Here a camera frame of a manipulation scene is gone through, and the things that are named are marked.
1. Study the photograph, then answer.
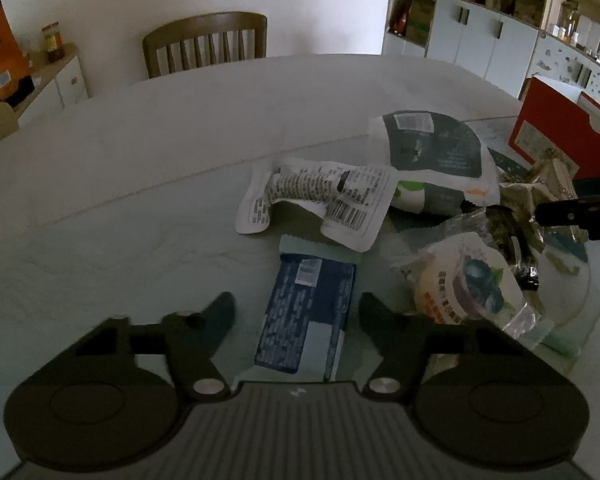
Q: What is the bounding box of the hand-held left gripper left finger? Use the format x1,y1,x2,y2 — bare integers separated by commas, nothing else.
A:
75,291,236,402

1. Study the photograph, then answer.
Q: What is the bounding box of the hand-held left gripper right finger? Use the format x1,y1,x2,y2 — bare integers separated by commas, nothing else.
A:
358,292,527,402

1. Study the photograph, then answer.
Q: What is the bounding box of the dark green wrapper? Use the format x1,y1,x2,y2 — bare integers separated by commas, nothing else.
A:
482,205,546,293

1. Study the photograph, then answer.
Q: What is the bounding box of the blue packet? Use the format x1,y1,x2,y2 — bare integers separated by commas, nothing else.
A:
254,237,362,382

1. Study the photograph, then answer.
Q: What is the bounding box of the red cardboard box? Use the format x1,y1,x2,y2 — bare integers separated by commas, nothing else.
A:
507,75,600,181

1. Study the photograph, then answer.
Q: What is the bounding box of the clear blueberry print wrapper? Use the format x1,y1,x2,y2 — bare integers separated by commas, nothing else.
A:
390,208,548,348

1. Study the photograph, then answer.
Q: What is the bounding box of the light teal packet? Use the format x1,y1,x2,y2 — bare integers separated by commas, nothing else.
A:
537,327,588,358

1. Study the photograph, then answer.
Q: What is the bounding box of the white desktop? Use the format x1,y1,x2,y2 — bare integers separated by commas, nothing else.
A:
0,54,600,480

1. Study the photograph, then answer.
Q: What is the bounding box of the beige wrapper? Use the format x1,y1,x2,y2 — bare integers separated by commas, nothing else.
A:
497,149,581,211

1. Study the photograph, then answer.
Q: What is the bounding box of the white cabinet with stickers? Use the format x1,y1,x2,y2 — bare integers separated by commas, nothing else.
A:
519,34,600,128

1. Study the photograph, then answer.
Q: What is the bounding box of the white wrapper with black text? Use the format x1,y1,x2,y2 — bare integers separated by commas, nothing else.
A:
235,157,398,253

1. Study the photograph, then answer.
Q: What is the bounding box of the dark green white bag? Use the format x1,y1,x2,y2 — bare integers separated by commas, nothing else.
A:
369,110,502,217

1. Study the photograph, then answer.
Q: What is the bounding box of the white cabinet unit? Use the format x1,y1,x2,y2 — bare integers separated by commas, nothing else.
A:
381,0,600,96

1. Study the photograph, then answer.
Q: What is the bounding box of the white sideboard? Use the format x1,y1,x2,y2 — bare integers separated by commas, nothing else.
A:
10,42,90,128

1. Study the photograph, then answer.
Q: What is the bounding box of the glass jar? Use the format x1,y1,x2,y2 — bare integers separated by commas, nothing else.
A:
42,22,65,63

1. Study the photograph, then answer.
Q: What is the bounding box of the orange package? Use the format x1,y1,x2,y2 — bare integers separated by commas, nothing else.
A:
0,0,33,111

